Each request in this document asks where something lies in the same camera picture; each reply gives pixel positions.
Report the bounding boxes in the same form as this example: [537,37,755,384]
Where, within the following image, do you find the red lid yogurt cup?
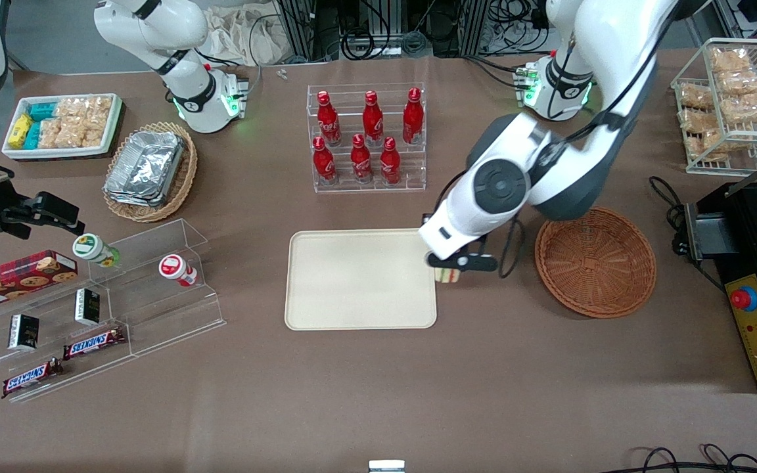
[159,254,198,288]

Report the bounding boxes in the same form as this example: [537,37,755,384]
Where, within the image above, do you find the oval light wicker basket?
[103,122,198,223]

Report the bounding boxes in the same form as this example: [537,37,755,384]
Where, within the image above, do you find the clear acrylic step shelf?
[0,219,227,403]

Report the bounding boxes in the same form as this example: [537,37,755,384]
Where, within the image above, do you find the snickers chocolate bar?
[63,327,126,360]
[2,358,64,399]

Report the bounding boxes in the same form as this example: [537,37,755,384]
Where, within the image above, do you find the white rectangular plastic bin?
[2,93,123,160]

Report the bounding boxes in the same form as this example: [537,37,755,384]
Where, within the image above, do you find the bagged rice cracker snack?
[57,97,114,120]
[709,47,751,72]
[679,107,721,134]
[80,116,114,149]
[677,83,714,109]
[717,69,757,97]
[40,117,83,149]
[720,92,757,125]

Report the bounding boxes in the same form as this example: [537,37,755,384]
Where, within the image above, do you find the black power cable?
[649,176,724,290]

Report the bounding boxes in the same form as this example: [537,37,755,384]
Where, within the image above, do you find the beige crumpled cloth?
[204,3,287,66]

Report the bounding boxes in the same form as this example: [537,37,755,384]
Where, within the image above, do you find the small black carton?
[9,314,40,351]
[75,289,101,326]

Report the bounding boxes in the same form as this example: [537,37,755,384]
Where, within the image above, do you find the beige plastic tray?
[285,229,438,330]

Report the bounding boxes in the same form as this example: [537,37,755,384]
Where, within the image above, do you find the round brown wicker basket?
[535,207,657,319]

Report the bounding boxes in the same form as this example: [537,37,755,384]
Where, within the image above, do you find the red cookie box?
[0,250,78,313]

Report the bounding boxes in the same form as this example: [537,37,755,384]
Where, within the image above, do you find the green lid yogurt cup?
[73,233,120,268]

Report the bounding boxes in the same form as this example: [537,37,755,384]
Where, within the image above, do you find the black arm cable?
[497,13,678,280]

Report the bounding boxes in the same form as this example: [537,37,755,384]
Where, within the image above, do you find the black floor cables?
[615,443,757,473]

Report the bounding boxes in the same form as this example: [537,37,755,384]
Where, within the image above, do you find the red cola bottle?
[317,91,342,146]
[380,137,401,185]
[351,134,374,184]
[362,91,384,146]
[313,137,338,186]
[403,87,424,145]

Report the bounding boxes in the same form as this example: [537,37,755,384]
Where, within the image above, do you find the aluminium frame with cables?
[273,0,550,61]

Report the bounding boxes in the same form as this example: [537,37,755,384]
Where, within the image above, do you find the yellow snack packet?
[9,115,32,149]

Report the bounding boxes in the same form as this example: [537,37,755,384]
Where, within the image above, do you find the stacked aluminium foil trays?
[104,131,186,208]

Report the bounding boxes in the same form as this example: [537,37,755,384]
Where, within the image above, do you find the grey metal plate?
[684,202,701,260]

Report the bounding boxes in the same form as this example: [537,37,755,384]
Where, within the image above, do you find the black tabletop appliance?
[694,181,757,394]

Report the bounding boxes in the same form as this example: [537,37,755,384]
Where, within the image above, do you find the packaged bread pastries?
[687,128,747,162]

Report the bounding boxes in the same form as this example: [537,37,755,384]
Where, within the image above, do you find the clear acrylic bottle rack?
[306,83,427,193]

